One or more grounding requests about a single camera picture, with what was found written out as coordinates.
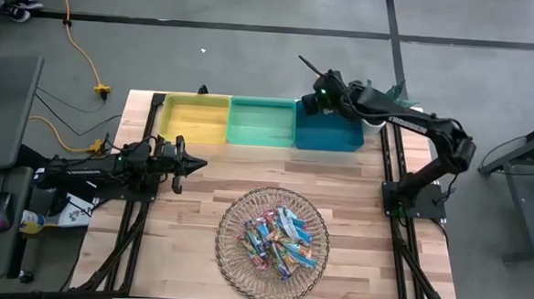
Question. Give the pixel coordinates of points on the blue plastic bin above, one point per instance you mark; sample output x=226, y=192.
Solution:
x=327, y=134

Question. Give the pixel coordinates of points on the person's shoe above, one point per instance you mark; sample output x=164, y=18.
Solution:
x=15, y=13
x=27, y=2

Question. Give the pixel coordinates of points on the small black clip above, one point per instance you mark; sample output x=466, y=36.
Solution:
x=202, y=90

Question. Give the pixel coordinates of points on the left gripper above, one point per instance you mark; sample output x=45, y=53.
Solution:
x=168, y=160

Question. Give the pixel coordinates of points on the green plant in white pot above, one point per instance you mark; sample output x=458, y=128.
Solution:
x=396, y=91

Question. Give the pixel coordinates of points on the black caster wheel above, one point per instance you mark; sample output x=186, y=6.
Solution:
x=26, y=277

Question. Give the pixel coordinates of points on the black computer mouse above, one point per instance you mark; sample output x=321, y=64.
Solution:
x=0, y=209

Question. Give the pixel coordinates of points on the yellow and blue bottle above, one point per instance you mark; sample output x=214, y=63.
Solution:
x=32, y=223

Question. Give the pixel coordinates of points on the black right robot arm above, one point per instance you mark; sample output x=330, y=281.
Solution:
x=450, y=145

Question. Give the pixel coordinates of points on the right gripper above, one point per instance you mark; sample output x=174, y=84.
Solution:
x=335, y=80

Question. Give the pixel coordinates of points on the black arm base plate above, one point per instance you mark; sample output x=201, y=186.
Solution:
x=429, y=201
x=145, y=193

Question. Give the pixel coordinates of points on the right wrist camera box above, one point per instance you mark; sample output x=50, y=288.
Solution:
x=325, y=100

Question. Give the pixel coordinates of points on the white cardboard box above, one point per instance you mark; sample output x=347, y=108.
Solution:
x=76, y=213

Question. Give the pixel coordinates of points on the yellow plastic bin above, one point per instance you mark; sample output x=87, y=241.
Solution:
x=195, y=118

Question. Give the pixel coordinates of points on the chocolate chip Chewy granola bar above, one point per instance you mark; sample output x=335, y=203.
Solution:
x=285, y=223
x=256, y=226

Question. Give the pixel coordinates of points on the Quaker Chewy granola bar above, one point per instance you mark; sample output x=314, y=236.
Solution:
x=262, y=241
x=246, y=247
x=306, y=261
x=305, y=236
x=299, y=222

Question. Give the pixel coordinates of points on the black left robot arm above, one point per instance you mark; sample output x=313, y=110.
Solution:
x=78, y=172

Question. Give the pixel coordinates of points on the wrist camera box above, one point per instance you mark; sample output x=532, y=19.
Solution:
x=136, y=152
x=325, y=100

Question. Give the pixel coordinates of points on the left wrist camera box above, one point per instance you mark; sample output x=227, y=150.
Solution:
x=136, y=152

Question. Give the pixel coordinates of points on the grey metal side table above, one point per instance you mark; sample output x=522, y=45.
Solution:
x=515, y=217

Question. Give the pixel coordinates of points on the oatmeal raisin Chewy granola bar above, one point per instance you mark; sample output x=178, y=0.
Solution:
x=282, y=269
x=297, y=249

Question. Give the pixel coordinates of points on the black aluminium frame rails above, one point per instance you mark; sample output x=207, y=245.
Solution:
x=384, y=148
x=153, y=111

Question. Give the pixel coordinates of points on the round woven wicker basket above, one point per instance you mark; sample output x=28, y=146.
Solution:
x=242, y=276

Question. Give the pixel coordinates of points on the teal plastic bin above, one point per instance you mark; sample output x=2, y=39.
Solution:
x=261, y=122

